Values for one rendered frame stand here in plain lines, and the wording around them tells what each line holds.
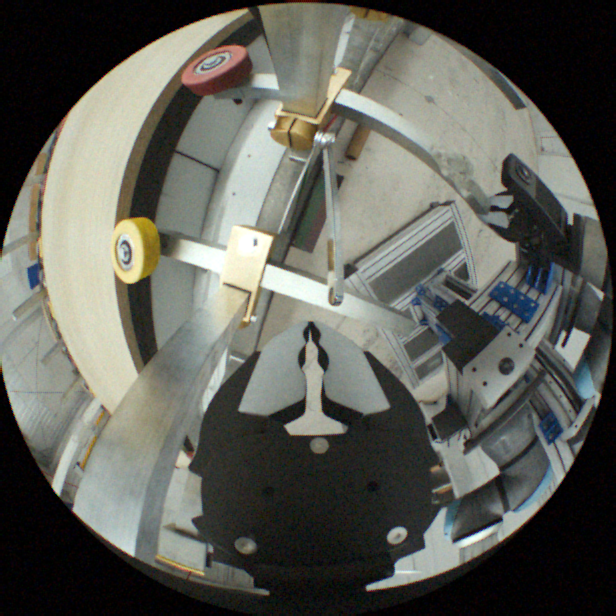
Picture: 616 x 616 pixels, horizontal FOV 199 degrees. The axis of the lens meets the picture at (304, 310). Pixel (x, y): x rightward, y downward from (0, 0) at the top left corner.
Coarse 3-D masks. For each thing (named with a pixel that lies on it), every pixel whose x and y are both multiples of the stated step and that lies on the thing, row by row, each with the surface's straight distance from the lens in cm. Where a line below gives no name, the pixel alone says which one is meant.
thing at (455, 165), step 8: (432, 152) 27; (440, 152) 26; (448, 152) 28; (456, 152) 28; (440, 160) 27; (448, 160) 28; (456, 160) 28; (464, 160) 30; (440, 168) 27; (448, 168) 27; (456, 168) 29; (464, 168) 29; (472, 168) 31; (448, 176) 27; (456, 176) 28; (464, 176) 28; (456, 184) 28; (464, 184) 29; (472, 184) 29; (464, 192) 29
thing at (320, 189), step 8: (320, 184) 36; (320, 192) 35; (312, 200) 35; (320, 200) 35; (312, 208) 35; (304, 216) 35; (312, 216) 35; (304, 224) 35; (304, 232) 35; (296, 240) 35; (304, 240) 35
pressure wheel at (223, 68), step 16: (224, 48) 31; (240, 48) 29; (192, 64) 31; (208, 64) 28; (224, 64) 27; (240, 64) 26; (192, 80) 27; (208, 80) 26; (224, 80) 26; (240, 80) 27
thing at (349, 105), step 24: (216, 96) 32; (240, 96) 30; (264, 96) 29; (360, 96) 27; (360, 120) 26; (384, 120) 25; (408, 144) 27; (432, 144) 28; (432, 168) 30; (480, 192) 33
